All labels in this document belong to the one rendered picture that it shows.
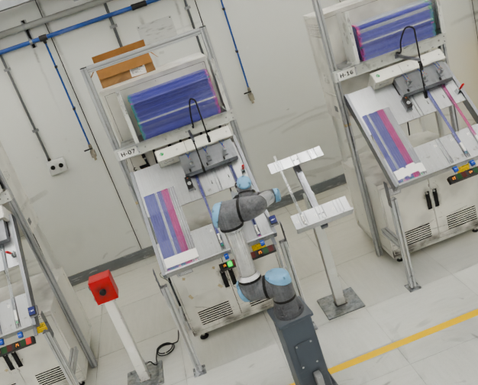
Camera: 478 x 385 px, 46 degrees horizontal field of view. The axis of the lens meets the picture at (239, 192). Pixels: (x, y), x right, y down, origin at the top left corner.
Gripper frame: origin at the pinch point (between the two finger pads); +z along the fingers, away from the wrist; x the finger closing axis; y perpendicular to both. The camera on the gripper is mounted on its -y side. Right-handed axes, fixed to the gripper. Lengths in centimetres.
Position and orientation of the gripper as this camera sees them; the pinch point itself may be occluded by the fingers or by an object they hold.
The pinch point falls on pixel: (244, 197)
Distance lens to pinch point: 332.3
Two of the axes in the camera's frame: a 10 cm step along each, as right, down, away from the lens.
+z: -0.1, 1.9, 9.8
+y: -3.6, -9.2, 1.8
